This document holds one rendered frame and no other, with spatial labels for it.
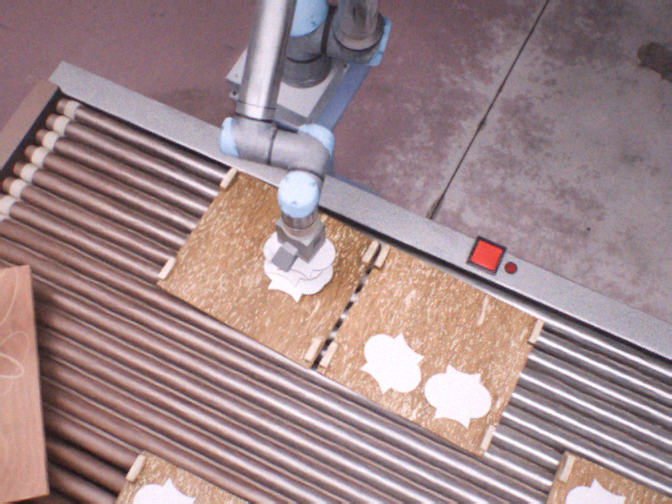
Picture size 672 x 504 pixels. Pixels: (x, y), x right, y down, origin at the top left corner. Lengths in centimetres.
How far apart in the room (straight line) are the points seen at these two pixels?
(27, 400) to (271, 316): 55
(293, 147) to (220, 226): 45
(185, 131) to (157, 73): 124
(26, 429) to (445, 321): 93
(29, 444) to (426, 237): 100
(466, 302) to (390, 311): 18
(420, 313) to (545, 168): 141
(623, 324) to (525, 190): 120
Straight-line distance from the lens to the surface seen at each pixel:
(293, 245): 170
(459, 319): 189
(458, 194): 305
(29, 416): 181
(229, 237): 194
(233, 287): 190
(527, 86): 333
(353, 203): 199
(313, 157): 156
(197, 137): 210
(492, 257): 196
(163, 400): 187
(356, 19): 178
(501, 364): 188
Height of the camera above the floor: 272
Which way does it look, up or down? 69 degrees down
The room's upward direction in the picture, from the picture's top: 2 degrees clockwise
